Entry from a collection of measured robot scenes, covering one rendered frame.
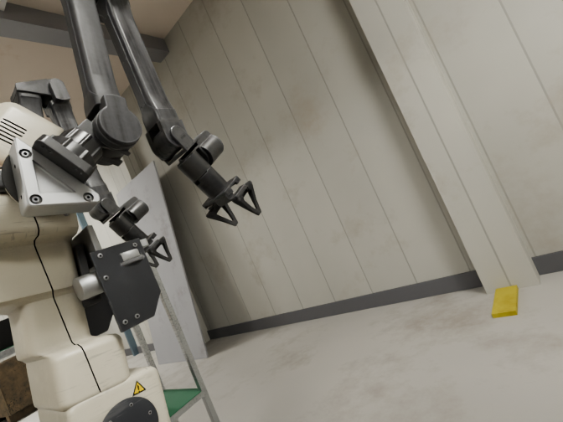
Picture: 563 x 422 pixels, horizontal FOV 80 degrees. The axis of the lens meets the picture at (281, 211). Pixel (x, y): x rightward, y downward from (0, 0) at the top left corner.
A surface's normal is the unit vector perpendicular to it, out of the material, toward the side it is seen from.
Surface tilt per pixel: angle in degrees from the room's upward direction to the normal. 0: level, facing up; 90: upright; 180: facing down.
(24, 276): 90
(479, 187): 90
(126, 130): 91
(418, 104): 90
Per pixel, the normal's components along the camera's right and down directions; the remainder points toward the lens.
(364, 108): -0.58, 0.21
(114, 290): 0.70, -0.34
